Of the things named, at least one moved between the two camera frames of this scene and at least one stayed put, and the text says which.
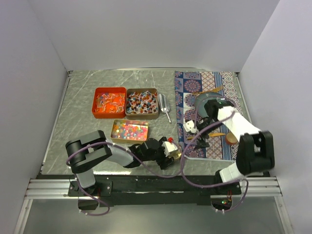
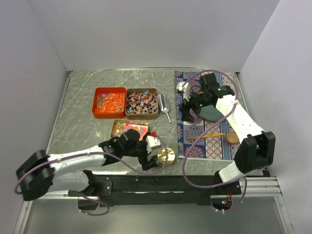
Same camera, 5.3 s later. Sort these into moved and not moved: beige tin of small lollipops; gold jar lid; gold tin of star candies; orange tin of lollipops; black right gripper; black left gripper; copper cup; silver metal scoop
Moved: black left gripper; gold jar lid; black right gripper
Not moved: copper cup; orange tin of lollipops; gold tin of star candies; beige tin of small lollipops; silver metal scoop
